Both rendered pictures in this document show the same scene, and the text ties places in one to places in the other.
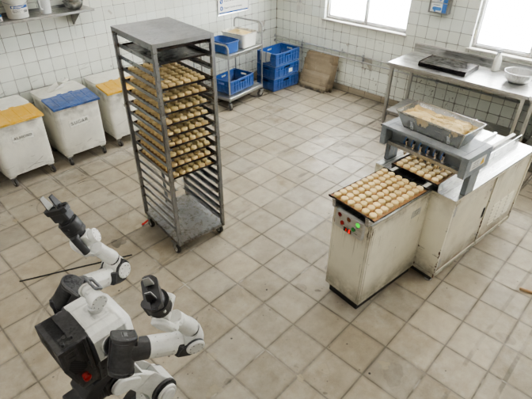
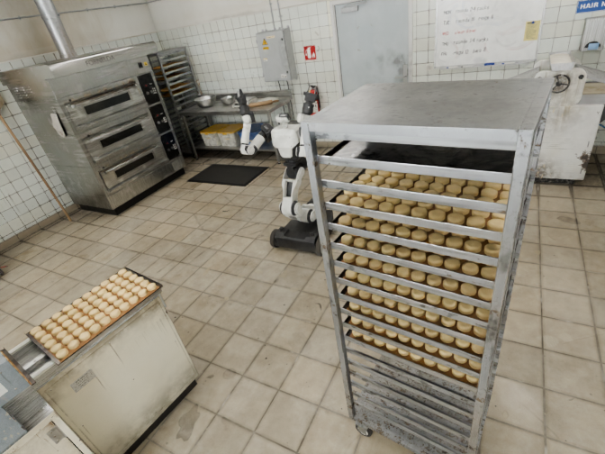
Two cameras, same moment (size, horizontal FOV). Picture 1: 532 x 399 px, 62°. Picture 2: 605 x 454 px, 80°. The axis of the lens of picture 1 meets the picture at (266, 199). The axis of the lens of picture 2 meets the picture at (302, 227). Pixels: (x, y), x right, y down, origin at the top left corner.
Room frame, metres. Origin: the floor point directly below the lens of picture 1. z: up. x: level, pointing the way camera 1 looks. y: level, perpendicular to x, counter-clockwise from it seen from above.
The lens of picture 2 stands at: (4.31, 0.13, 2.14)
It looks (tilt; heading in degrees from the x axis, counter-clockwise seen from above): 32 degrees down; 170
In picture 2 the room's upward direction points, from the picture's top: 11 degrees counter-clockwise
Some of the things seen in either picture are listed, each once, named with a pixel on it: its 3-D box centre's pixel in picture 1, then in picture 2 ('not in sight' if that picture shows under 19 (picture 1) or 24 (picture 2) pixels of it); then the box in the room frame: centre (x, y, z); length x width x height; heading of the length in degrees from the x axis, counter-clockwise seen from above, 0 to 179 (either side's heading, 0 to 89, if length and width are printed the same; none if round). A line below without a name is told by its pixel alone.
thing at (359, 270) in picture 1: (376, 238); (119, 371); (2.61, -0.85, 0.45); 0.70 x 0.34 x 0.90; 130
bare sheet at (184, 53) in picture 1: (162, 49); (427, 143); (3.28, 0.77, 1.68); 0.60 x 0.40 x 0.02; 40
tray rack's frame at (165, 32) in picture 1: (174, 141); (421, 304); (3.28, 0.77, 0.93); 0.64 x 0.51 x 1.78; 40
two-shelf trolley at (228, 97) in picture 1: (232, 62); not in sight; (6.53, 0.52, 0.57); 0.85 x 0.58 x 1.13; 144
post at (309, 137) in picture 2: (217, 142); (336, 310); (3.19, 0.40, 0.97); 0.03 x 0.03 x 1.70; 40
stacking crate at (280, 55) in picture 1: (278, 55); not in sight; (7.17, -0.18, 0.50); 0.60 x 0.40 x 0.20; 139
